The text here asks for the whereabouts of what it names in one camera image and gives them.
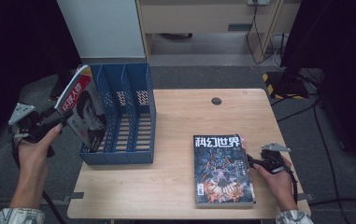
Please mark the grey tape strip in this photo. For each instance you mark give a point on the grey tape strip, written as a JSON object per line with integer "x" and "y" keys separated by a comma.
{"x": 77, "y": 195}
{"x": 306, "y": 196}

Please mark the person's left hand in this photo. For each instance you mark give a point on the person's left hand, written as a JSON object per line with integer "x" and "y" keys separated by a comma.
{"x": 34, "y": 157}

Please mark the black curtain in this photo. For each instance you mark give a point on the black curtain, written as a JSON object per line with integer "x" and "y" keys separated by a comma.
{"x": 347, "y": 46}
{"x": 17, "y": 37}

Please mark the beige wooden desk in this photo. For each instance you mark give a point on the beige wooden desk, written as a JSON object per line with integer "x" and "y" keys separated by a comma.
{"x": 197, "y": 18}

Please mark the blue plastic file rack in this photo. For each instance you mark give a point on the blue plastic file rack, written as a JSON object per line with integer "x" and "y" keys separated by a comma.
{"x": 132, "y": 124}

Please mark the black stand with striped base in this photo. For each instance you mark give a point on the black stand with striped base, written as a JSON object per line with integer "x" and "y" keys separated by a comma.
{"x": 291, "y": 84}

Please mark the grey round table grommet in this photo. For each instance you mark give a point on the grey round table grommet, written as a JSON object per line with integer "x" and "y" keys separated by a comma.
{"x": 216, "y": 101}

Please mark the person's right hand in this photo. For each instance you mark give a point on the person's right hand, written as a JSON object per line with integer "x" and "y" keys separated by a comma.
{"x": 281, "y": 186}

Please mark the dark blue illustrated magazine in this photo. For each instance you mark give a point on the dark blue illustrated magazine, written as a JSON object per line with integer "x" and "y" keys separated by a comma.
{"x": 224, "y": 171}

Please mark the portrait magazine with red title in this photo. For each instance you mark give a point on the portrait magazine with red title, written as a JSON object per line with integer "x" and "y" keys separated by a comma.
{"x": 85, "y": 105}

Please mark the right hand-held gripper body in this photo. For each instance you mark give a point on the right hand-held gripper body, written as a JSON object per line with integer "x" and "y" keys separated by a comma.
{"x": 273, "y": 160}

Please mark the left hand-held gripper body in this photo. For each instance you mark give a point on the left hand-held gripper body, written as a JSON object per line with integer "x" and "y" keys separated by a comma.
{"x": 29, "y": 126}

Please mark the black stand base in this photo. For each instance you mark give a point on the black stand base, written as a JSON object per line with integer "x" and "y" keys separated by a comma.
{"x": 55, "y": 92}

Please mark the dark object under desk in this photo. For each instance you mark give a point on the dark object under desk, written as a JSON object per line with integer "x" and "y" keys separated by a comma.
{"x": 175, "y": 35}

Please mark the white cabinet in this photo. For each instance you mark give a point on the white cabinet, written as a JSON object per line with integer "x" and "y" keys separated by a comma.
{"x": 104, "y": 28}

